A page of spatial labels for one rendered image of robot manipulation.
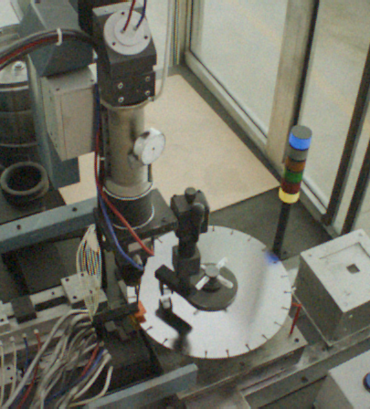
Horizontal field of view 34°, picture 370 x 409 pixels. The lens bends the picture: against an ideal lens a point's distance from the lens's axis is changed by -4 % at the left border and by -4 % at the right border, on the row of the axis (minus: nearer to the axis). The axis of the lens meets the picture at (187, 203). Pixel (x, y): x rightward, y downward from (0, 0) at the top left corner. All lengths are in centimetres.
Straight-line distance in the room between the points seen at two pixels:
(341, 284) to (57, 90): 79
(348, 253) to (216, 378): 43
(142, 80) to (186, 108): 120
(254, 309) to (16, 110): 77
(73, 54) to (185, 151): 101
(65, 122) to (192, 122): 109
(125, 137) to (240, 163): 98
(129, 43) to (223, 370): 74
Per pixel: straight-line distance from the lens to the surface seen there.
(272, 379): 139
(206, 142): 187
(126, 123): 84
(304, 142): 130
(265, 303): 126
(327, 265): 141
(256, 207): 170
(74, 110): 88
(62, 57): 87
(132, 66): 78
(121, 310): 119
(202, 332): 120
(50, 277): 145
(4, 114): 161
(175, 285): 117
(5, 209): 146
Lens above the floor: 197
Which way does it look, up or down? 46 degrees down
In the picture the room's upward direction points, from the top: 3 degrees clockwise
